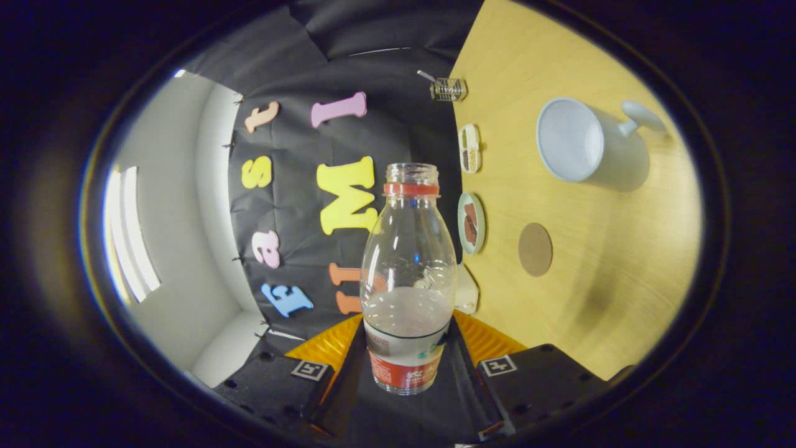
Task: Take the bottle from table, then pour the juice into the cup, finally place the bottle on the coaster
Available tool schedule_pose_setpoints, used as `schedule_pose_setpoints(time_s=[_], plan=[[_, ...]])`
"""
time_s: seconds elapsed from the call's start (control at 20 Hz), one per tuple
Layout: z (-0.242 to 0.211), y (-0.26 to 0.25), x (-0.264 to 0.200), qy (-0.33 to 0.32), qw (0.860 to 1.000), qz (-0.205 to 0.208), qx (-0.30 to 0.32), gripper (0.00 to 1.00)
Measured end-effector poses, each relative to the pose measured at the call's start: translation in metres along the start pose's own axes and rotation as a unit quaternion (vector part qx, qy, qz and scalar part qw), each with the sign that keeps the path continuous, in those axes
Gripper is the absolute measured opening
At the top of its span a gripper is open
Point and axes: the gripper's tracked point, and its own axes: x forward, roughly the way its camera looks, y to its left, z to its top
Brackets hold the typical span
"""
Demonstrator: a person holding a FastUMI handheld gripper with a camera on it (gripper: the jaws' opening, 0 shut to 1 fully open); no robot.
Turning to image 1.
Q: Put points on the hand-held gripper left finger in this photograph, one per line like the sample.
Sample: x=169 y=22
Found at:
x=341 y=392

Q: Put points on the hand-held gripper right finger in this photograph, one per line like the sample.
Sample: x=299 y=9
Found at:
x=476 y=392

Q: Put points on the clear juice bottle red label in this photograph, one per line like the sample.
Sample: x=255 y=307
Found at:
x=407 y=261

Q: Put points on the brown round coaster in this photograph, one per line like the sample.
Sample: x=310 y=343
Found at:
x=535 y=249

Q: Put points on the white toaster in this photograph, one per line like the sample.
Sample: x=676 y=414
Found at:
x=466 y=292

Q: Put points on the brown meat slice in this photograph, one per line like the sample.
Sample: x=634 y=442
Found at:
x=471 y=234
x=471 y=213

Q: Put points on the pale green plate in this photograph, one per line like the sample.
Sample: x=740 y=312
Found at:
x=482 y=224

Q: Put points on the wooden table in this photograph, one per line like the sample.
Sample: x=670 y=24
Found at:
x=622 y=280

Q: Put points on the white divided dish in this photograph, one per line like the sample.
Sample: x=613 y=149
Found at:
x=469 y=149

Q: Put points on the large ceiling light panel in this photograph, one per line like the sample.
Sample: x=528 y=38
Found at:
x=130 y=242

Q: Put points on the metal spoon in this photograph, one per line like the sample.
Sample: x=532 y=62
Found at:
x=425 y=75

